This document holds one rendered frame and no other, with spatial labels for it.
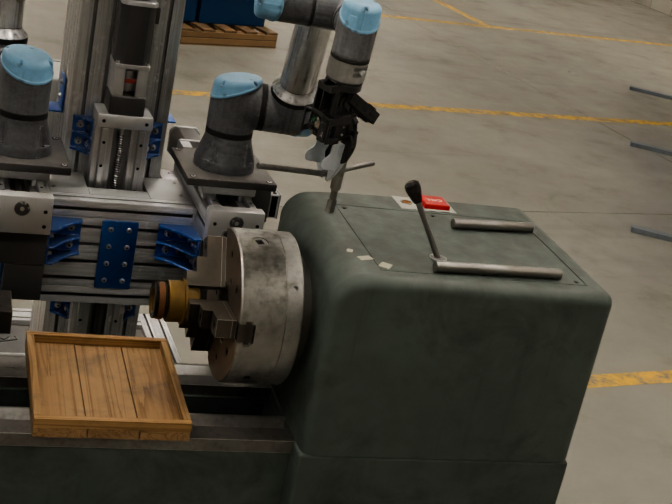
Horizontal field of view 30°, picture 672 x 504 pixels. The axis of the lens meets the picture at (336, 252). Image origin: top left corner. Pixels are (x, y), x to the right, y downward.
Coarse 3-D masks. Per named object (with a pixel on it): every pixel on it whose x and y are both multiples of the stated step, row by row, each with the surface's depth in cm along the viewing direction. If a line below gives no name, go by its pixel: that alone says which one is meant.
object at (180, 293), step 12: (156, 288) 247; (168, 288) 249; (180, 288) 248; (192, 288) 251; (156, 300) 247; (168, 300) 248; (180, 300) 248; (156, 312) 247; (168, 312) 248; (180, 312) 248; (180, 324) 251
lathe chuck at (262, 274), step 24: (240, 240) 246; (240, 264) 243; (264, 264) 244; (240, 288) 241; (264, 288) 242; (240, 312) 240; (264, 312) 241; (264, 336) 242; (216, 360) 256; (240, 360) 244; (264, 360) 245
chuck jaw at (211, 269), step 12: (204, 240) 257; (216, 240) 255; (204, 252) 256; (216, 252) 254; (204, 264) 253; (216, 264) 254; (192, 276) 252; (204, 276) 252; (216, 276) 253; (204, 288) 255; (216, 288) 255
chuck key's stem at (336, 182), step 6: (342, 168) 248; (336, 174) 249; (342, 174) 249; (336, 180) 249; (342, 180) 250; (330, 186) 250; (336, 186) 250; (336, 192) 251; (330, 198) 252; (330, 204) 252; (330, 210) 252
